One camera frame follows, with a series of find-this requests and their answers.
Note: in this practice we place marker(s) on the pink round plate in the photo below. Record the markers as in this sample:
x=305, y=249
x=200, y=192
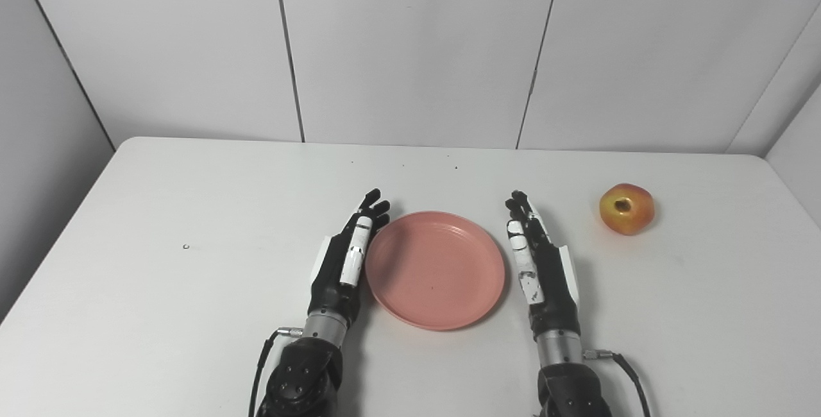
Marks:
x=436, y=269

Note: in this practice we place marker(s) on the red yellow apple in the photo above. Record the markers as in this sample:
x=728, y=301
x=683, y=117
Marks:
x=638, y=218

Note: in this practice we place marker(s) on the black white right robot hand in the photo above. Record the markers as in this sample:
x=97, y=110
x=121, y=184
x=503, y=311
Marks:
x=555, y=289

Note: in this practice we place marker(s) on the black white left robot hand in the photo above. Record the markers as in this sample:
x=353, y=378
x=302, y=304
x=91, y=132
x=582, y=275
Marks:
x=330, y=282

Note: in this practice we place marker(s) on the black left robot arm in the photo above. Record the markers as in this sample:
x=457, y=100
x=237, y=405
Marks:
x=301, y=385

